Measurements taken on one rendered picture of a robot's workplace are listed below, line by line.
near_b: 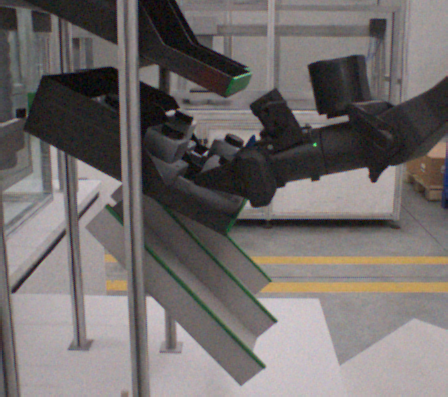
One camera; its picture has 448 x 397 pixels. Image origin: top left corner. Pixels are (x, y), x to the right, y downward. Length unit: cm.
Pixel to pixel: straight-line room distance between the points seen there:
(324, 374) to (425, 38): 842
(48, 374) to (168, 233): 37
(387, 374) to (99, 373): 49
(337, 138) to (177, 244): 30
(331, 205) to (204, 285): 379
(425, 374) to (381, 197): 363
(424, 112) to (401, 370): 58
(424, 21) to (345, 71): 862
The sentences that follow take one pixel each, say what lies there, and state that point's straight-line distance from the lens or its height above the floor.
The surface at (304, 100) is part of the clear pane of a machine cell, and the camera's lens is 444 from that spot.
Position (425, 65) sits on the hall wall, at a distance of 931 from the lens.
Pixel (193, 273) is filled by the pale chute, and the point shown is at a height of 108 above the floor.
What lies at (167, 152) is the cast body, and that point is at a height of 128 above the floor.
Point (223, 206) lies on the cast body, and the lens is 71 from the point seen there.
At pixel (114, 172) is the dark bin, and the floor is 126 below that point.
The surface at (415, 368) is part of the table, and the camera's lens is 112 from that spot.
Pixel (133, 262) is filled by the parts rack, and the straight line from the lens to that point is 71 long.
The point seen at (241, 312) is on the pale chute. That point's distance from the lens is 87.
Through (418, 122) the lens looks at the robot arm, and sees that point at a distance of 63.
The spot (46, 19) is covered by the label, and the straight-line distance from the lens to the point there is 97.
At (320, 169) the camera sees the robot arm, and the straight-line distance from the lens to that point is 69.
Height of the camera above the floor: 141
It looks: 13 degrees down
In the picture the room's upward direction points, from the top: straight up
